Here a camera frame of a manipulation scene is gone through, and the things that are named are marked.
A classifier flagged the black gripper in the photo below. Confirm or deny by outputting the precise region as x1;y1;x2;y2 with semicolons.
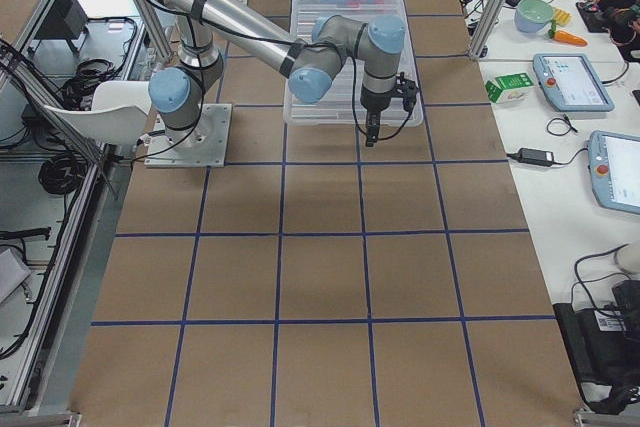
360;72;418;147

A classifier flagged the translucent plastic box lid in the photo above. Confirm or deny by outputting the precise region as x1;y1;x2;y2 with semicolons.
283;0;423;128

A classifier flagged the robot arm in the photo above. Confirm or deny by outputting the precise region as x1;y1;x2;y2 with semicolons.
153;0;418;146

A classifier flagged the green white carton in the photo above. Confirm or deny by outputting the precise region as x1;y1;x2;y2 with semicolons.
485;72;534;104

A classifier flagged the black power adapter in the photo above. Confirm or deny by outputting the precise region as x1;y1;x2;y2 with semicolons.
515;147;555;167

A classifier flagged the green and blue bowl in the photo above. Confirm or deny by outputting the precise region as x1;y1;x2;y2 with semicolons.
514;0;554;33

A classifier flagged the far teach pendant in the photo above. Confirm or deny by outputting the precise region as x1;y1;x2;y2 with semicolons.
532;53;614;113

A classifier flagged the teach pendant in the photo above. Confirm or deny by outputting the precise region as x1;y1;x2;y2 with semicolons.
587;131;639;214
532;53;614;113

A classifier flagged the toy carrot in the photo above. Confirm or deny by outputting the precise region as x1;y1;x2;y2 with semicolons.
548;20;588;47

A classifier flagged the yellow toy corn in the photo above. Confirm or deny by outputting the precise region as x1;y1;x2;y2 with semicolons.
552;7;572;27

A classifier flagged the near teach pendant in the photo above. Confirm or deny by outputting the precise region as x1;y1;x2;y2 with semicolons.
587;131;639;214

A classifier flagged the white chair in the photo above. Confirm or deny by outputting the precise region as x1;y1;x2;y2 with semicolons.
44;80;151;146

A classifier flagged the aluminium frame post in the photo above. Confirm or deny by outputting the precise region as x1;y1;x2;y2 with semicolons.
467;0;531;62

